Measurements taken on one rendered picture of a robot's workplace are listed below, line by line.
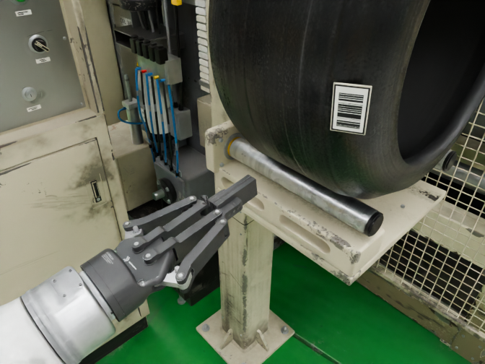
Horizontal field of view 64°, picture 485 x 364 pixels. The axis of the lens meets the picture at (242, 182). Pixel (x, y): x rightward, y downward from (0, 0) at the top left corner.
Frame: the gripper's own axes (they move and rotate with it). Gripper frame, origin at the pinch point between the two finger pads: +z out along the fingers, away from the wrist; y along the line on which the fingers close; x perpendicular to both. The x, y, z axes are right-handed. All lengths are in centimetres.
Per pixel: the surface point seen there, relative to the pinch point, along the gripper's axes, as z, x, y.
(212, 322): 12, 102, 43
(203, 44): 27.9, -2.3, 40.8
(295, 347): 28, 105, 15
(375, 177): 16.2, 1.0, -11.1
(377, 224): 19.1, 12.8, -11.1
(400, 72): 16.7, -14.4, -11.8
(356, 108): 10.6, -12.3, -10.4
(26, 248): -25, 35, 57
